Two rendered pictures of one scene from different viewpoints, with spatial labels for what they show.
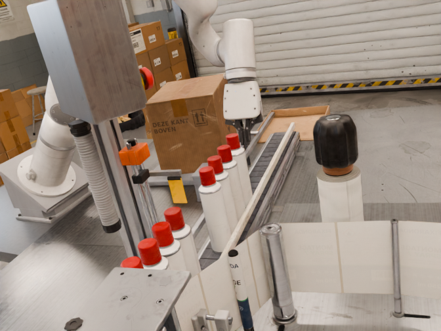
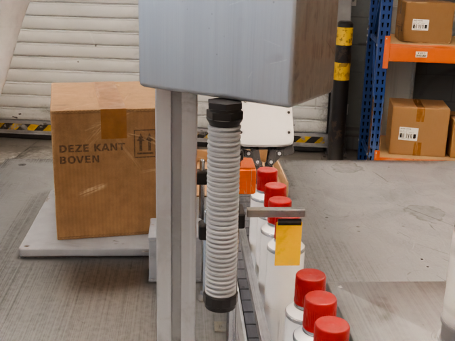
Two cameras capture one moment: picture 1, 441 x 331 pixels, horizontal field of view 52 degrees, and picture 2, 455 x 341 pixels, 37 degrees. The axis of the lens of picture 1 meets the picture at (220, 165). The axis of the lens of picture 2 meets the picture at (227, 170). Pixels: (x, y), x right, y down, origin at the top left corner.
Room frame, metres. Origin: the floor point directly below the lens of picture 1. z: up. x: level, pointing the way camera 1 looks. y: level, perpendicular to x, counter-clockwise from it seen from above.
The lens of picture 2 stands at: (0.18, 0.50, 1.41)
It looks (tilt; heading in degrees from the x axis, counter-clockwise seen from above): 17 degrees down; 333
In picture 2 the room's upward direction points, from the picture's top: 1 degrees clockwise
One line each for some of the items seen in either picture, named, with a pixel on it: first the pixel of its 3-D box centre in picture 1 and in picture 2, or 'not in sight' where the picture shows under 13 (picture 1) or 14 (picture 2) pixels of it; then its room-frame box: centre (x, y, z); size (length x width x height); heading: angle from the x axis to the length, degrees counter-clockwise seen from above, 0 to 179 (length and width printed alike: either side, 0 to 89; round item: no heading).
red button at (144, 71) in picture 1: (143, 79); not in sight; (0.77, 0.10, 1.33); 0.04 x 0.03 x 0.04; 32
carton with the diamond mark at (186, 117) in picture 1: (195, 123); (110, 153); (1.60, 0.06, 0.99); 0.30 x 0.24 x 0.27; 166
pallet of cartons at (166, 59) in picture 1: (134, 79); not in sight; (5.15, 0.77, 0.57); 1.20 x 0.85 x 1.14; 151
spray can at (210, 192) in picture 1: (214, 209); (284, 284); (0.90, 0.03, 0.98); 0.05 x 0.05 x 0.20
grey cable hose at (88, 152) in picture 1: (96, 178); (222, 208); (0.73, 0.22, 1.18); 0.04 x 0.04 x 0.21
